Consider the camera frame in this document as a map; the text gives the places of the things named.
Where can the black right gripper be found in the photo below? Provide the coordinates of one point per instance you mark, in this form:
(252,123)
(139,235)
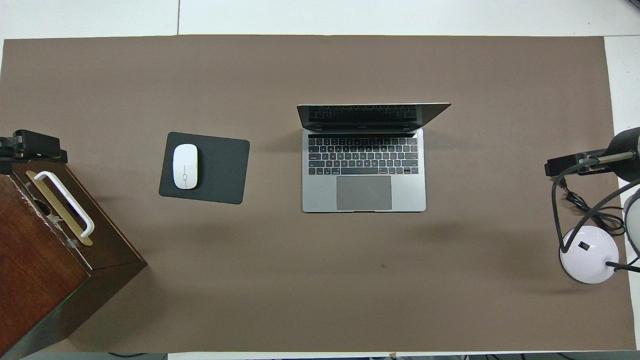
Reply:
(627,145)

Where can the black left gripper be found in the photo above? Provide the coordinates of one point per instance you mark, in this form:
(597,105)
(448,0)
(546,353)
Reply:
(5,147)

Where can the silver laptop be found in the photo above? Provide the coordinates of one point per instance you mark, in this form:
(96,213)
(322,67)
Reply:
(365,192)

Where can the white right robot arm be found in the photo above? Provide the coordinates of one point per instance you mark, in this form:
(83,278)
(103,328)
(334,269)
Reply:
(632,215)

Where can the white desk lamp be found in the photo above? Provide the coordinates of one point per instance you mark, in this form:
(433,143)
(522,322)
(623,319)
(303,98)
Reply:
(587,260)

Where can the white computer mouse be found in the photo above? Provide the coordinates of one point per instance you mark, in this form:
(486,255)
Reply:
(185,167)

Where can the dark wooden box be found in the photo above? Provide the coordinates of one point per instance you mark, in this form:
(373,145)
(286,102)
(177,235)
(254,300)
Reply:
(40,300)

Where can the black mouse pad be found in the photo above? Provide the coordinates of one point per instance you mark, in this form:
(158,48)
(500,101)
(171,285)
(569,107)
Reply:
(220,170)

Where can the brown table mat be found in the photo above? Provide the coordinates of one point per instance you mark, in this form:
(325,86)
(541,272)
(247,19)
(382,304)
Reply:
(320,280)

